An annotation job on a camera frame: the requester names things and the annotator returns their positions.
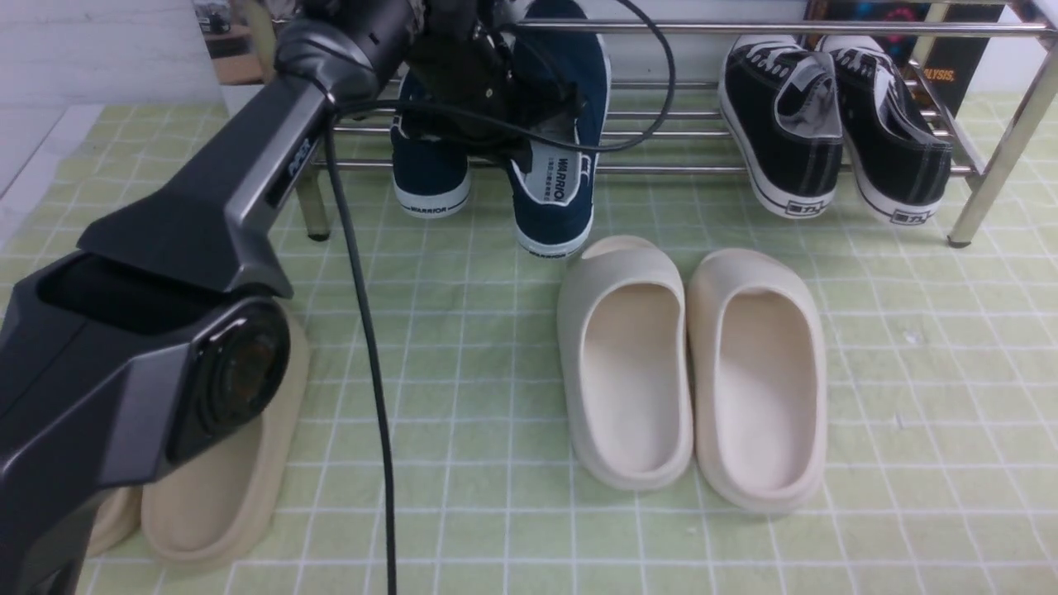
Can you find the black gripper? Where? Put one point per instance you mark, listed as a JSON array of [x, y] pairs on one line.
[[473, 94]]

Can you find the navy canvas shoe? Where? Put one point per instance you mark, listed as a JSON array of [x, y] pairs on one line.
[[431, 177], [552, 187]]

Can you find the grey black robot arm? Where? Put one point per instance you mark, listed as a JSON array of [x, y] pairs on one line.
[[161, 334]]

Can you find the cream left slipper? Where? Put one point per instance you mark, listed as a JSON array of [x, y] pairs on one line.
[[621, 337]]

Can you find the cream slipper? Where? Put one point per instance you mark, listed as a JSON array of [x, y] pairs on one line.
[[757, 353], [621, 337]]

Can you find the black sneaker left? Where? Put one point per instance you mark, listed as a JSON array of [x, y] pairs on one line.
[[780, 103]]

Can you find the black sneaker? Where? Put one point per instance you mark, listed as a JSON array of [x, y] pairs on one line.
[[900, 167], [780, 103]]

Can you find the cream right slipper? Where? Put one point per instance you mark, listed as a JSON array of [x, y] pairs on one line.
[[757, 353]]

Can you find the black sneaker right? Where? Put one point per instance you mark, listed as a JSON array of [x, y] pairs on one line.
[[900, 167]]

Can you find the dark printed box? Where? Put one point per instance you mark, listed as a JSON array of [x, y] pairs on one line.
[[949, 63]]

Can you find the tan slipper right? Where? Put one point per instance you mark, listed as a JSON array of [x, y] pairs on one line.
[[223, 487]]

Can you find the tan slipper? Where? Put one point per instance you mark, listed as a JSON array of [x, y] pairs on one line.
[[223, 487], [116, 519]]

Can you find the tan slipper left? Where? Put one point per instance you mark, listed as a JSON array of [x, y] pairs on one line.
[[116, 519]]

